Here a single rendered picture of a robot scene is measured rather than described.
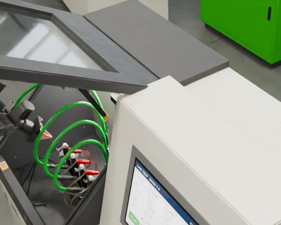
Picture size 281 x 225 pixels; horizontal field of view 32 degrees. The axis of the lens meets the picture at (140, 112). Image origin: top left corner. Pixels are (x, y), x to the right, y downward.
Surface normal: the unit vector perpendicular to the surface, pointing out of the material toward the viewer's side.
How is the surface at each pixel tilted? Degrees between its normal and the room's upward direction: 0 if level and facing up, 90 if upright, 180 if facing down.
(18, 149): 90
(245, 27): 90
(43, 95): 90
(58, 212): 0
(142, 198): 76
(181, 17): 0
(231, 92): 0
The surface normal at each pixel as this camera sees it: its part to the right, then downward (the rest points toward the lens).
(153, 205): -0.83, 0.18
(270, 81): -0.06, -0.78
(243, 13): -0.85, 0.36
